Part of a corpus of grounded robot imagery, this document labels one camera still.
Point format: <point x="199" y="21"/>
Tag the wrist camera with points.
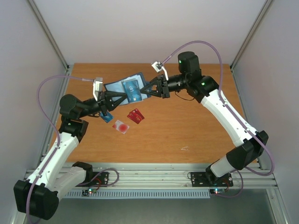
<point x="159" y="67"/>
<point x="97" y="87"/>

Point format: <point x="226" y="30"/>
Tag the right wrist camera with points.
<point x="159" y="67"/>

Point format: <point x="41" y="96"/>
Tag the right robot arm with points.
<point x="249" y="143"/>

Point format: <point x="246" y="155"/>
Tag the blue slotted cable duct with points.
<point x="140" y="194"/>

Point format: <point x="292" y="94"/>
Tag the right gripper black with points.
<point x="163" y="86"/>

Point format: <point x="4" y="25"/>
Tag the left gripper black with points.
<point x="105" y="99"/>

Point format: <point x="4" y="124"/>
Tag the right rear aluminium post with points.
<point x="253" y="29"/>

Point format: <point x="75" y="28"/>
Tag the circuit board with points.
<point x="218" y="191"/>
<point x="89" y="192"/>

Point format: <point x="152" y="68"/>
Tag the aluminium post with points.
<point x="33" y="6"/>
<point x="253" y="29"/>

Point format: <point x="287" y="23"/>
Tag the white card red circle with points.
<point x="120" y="126"/>

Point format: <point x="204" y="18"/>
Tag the blue card holder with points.
<point x="117" y="86"/>

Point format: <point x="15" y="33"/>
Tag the aluminium rail frame front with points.
<point x="174" y="176"/>

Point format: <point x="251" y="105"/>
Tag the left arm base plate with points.
<point x="102" y="178"/>

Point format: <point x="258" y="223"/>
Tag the small blue card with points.
<point x="107" y="118"/>

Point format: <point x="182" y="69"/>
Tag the left circuit board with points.
<point x="89" y="192"/>

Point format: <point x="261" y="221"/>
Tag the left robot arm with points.
<point x="40" y="193"/>

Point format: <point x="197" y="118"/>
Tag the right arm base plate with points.
<point x="198" y="179"/>

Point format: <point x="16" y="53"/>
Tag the right circuit board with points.
<point x="218" y="191"/>

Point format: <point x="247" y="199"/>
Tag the left rear aluminium post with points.
<point x="33" y="6"/>

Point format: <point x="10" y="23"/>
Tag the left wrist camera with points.
<point x="97" y="87"/>

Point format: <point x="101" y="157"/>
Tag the blue VIP card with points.
<point x="131" y="88"/>

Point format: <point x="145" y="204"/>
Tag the red VIP card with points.
<point x="135" y="117"/>

